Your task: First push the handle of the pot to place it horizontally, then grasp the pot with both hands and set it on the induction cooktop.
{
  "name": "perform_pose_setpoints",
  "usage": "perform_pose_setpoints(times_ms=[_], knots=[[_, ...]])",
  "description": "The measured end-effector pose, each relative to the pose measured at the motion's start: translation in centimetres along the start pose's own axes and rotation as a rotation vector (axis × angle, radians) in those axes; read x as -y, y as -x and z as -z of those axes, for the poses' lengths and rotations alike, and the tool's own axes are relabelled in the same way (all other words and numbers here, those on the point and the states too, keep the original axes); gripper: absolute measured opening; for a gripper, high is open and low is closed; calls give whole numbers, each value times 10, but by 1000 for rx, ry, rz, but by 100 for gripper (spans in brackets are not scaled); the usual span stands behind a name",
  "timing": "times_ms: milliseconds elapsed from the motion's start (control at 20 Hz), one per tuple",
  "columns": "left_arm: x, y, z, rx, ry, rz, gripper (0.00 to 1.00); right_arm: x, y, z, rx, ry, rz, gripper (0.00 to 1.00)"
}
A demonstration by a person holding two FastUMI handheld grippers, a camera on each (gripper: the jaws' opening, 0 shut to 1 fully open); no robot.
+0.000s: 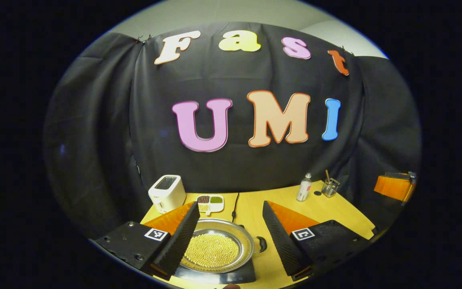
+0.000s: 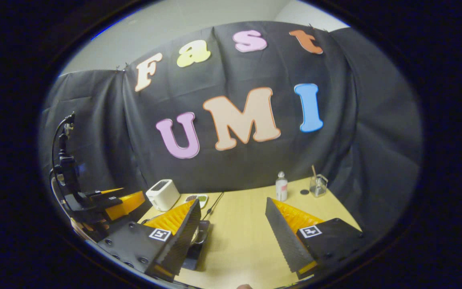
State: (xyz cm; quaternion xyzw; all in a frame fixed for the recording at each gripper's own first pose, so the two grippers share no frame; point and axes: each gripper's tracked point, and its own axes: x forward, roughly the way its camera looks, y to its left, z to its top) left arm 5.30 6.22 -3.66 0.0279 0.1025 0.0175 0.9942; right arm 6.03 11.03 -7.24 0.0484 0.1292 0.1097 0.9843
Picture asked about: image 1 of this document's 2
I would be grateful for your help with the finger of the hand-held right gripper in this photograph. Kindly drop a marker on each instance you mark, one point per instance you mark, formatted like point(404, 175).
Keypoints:
point(391, 188)

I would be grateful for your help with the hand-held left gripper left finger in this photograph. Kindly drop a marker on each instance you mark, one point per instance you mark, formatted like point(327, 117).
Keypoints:
point(183, 235)

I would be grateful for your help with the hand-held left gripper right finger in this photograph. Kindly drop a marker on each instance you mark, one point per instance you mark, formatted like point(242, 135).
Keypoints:
point(281, 241)

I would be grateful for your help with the pile of yellow soybeans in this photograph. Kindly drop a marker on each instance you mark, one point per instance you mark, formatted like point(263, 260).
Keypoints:
point(213, 251)

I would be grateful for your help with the white toaster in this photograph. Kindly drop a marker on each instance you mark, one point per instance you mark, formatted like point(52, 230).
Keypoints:
point(167, 196)

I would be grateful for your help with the white divided dish of beans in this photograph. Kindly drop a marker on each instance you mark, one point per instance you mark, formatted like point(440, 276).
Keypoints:
point(215, 200)

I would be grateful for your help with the white plastic bottle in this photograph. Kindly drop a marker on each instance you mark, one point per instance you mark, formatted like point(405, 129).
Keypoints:
point(304, 190)

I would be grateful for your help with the clear glass cup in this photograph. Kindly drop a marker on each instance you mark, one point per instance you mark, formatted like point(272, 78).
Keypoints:
point(330, 188)

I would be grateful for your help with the brown wooden stick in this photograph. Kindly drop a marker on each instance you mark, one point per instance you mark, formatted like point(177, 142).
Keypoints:
point(328, 175)

